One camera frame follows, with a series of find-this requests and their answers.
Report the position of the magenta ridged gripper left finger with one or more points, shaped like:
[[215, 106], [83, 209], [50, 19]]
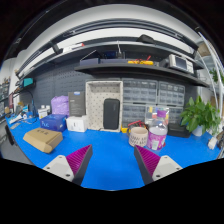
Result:
[[73, 166]]

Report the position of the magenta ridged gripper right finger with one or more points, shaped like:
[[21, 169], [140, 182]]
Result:
[[152, 166]]

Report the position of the plastic water bottle purple label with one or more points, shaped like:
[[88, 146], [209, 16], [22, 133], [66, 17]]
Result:
[[157, 132]]

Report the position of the white patterned ceramic cup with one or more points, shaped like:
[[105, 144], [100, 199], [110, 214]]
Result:
[[138, 136]]

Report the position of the blue table mat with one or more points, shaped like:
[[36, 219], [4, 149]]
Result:
[[113, 165]]

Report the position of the brown cardboard box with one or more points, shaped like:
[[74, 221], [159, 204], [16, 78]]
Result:
[[43, 139]]

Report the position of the black flat case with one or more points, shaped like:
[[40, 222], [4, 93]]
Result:
[[178, 131]]

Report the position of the small white box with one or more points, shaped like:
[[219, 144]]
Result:
[[77, 124]]

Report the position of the blue cardboard box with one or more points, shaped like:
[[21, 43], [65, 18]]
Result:
[[54, 122]]

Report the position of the clear plastic container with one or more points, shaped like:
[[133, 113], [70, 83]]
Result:
[[151, 113]]

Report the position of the purple plastic bag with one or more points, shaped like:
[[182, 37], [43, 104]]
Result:
[[60, 105]]

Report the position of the white power adapter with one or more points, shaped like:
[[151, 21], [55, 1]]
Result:
[[212, 143]]

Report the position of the dark grey upright box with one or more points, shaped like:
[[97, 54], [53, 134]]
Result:
[[77, 103]]

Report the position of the green potted plant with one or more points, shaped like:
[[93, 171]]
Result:
[[198, 113]]

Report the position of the black rectangular speaker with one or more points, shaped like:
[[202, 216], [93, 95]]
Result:
[[111, 109]]

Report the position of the grey drawer cabinet right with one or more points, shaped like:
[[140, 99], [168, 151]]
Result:
[[172, 97]]

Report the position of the grey drawer cabinet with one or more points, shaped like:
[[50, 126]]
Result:
[[137, 93], [172, 97]]

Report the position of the grey drawer cabinet left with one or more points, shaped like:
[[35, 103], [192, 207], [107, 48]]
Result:
[[137, 93]]

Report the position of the white pegboard tray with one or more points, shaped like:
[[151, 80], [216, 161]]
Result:
[[96, 92]]

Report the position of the black lower shelf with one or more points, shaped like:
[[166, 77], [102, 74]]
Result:
[[140, 70]]

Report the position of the yellow tool on shelf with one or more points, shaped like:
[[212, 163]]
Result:
[[143, 62]]

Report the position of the grey oscilloscope on shelf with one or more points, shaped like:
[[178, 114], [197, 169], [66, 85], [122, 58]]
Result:
[[180, 63]]

